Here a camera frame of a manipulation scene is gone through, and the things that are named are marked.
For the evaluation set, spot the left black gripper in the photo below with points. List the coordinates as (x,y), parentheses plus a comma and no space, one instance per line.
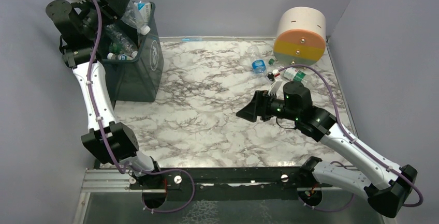
(104,2)

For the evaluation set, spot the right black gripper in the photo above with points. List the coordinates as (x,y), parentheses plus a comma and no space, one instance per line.
(262,103)

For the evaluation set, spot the clear unlabelled bottle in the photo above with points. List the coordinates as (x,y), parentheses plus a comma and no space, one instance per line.
(115,34)

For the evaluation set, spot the green tea bottle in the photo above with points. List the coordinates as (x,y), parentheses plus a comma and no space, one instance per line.
(116,48)

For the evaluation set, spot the clear bottle grey blue label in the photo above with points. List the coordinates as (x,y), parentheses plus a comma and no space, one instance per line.
(122,57)

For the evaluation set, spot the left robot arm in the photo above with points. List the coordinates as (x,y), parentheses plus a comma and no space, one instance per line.
(108,139)

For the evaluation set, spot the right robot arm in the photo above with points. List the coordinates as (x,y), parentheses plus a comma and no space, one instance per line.
(384,184)

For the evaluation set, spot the dark green plastic bin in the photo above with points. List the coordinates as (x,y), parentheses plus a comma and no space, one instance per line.
(134,80)

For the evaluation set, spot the clear bottle blue wrap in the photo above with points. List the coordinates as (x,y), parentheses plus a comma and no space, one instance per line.
(257,64)

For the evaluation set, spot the clear bottle green white label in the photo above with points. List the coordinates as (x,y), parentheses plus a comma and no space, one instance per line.
(291,74)

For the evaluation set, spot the white cylinder with coloured face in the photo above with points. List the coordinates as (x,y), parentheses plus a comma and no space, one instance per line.
(300,37)

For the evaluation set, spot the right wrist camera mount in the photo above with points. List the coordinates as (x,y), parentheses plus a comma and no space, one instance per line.
(275,82)

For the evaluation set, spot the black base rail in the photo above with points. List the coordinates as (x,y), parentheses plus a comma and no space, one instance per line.
(226,184)

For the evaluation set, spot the aluminium frame rail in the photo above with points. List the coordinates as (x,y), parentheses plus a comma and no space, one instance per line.
(107,180)

